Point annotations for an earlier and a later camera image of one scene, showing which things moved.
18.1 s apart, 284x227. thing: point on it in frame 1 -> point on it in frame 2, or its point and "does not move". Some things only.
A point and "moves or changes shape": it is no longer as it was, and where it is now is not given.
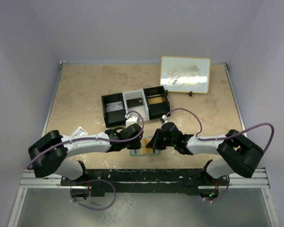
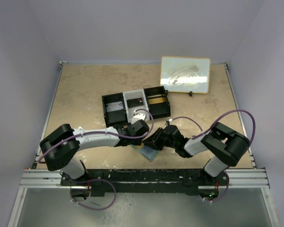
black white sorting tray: x=149 y=103 does not move
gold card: x=155 y=100 does not move
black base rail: x=144 y=182 does not move
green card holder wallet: x=144 y=151 moves or changes shape
